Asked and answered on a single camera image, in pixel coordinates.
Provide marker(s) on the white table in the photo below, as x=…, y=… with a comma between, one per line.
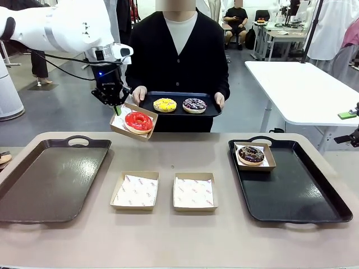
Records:
x=303, y=89

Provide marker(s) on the seated person in black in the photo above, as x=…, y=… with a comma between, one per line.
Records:
x=237, y=16

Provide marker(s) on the small black plain tray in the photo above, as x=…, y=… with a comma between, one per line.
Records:
x=179, y=107

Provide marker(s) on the pink hanging garment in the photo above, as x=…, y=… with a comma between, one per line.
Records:
x=352, y=33

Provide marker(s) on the dark hanging garments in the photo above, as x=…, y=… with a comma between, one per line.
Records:
x=123, y=19

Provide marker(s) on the black backpack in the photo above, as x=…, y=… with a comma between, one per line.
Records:
x=251, y=39

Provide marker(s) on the grey background desk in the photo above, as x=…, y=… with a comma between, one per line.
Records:
x=283, y=36

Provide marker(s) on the person's right hand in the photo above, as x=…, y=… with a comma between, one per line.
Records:
x=138, y=93

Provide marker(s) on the chocolate nut donut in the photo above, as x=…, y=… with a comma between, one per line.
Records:
x=245, y=157

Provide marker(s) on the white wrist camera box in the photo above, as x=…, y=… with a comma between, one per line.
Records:
x=123, y=51

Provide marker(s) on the person in black cardigan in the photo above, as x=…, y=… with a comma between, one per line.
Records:
x=179, y=70

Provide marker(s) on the person's left hand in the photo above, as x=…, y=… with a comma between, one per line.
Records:
x=220, y=99

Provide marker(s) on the red glazed donut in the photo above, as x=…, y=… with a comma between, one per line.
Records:
x=131, y=123

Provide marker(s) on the grey mannequin base plate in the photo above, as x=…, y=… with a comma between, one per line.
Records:
x=42, y=87

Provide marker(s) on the brown cardboard box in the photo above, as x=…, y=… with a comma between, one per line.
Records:
x=269, y=157
x=140, y=137
x=134, y=208
x=196, y=209

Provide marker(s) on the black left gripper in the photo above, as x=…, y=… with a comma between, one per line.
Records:
x=109, y=78

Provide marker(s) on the white cylindrical appliance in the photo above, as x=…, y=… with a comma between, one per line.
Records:
x=9, y=95

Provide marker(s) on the purple sprinkled chocolate donut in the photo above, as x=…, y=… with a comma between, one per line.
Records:
x=189, y=106

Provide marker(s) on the black stand pole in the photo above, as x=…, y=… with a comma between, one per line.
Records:
x=310, y=36

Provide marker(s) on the white desktop robot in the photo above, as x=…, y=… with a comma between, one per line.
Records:
x=275, y=14

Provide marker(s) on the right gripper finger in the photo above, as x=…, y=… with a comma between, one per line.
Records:
x=344, y=115
x=354, y=138

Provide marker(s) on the yellow sprinkled donut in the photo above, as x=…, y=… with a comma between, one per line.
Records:
x=160, y=106

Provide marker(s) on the white hanging garment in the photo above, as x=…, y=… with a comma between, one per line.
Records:
x=333, y=28

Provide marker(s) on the black office chair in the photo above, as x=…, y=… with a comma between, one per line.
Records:
x=262, y=15

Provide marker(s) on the brown topped donut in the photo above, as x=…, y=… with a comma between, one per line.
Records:
x=5, y=158

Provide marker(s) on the person's left forearm black sleeve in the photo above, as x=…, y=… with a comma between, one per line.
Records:
x=223, y=84

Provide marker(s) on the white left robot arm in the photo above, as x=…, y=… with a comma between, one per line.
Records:
x=56, y=30

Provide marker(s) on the black table foot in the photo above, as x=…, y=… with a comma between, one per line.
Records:
x=276, y=130

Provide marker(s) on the mannequin with black trousers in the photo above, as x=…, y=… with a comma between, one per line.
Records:
x=39, y=64

